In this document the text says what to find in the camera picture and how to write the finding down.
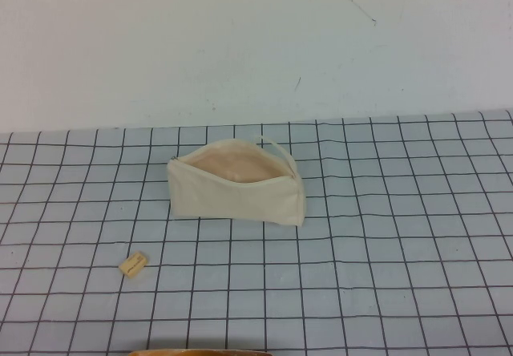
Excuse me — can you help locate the orange-brown rounded object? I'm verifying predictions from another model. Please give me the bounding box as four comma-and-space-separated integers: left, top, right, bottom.
127, 348, 274, 356

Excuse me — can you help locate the small beige eraser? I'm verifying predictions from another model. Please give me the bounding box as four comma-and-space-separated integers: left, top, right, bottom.
119, 253, 149, 280

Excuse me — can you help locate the cream fabric pencil case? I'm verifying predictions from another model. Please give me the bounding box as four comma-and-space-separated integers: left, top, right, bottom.
167, 133, 305, 227

